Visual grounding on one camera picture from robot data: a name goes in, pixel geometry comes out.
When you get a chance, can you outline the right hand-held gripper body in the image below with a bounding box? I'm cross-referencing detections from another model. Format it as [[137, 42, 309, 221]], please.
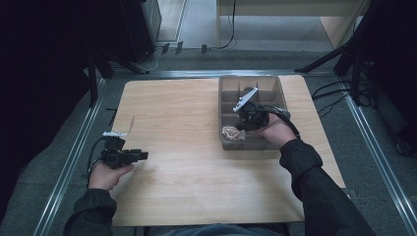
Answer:
[[232, 86, 270, 132]]

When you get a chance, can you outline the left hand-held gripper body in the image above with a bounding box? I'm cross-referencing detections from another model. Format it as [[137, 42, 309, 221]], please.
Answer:
[[99, 130, 134, 170]]

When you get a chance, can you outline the grey divided organizer tray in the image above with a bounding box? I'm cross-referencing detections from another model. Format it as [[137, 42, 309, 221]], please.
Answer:
[[217, 74, 295, 151]]

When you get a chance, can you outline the person's left hand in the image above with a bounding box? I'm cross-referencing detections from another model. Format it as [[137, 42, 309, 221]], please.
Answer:
[[88, 161, 136, 192]]

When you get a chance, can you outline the person's right hand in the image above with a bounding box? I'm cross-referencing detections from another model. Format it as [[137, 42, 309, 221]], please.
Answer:
[[253, 112, 298, 150]]

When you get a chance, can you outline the black metal stand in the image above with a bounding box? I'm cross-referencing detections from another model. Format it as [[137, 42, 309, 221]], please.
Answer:
[[86, 48, 150, 108]]

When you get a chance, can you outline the black tripod stand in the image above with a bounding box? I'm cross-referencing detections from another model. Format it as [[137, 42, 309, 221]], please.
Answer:
[[293, 0, 391, 106]]

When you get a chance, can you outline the black cabinet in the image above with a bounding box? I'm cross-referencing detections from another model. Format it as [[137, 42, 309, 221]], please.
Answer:
[[118, 0, 162, 64]]

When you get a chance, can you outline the light wooden furniture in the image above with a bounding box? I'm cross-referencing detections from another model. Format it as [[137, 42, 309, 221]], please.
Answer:
[[215, 0, 372, 50]]

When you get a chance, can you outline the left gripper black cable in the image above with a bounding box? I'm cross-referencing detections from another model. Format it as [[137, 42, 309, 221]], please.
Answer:
[[86, 136, 109, 189]]

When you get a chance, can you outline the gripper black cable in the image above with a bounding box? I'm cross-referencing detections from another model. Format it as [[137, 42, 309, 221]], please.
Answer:
[[260, 105, 302, 139], [86, 136, 109, 189]]

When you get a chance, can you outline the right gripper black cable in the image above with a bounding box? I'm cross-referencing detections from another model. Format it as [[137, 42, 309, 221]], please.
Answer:
[[260, 105, 302, 139]]

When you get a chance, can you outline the aluminium floor rail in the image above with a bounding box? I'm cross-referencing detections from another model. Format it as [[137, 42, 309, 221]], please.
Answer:
[[339, 82, 417, 236], [32, 78, 106, 236]]

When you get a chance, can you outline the black floor cable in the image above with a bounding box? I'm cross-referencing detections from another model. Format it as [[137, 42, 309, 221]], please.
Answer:
[[311, 80, 349, 101], [317, 92, 350, 118]]

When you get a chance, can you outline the white floor cable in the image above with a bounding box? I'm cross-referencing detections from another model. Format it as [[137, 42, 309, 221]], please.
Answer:
[[137, 45, 165, 72]]

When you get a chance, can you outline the black hanging cable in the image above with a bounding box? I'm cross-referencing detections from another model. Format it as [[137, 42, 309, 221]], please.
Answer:
[[217, 0, 238, 50]]

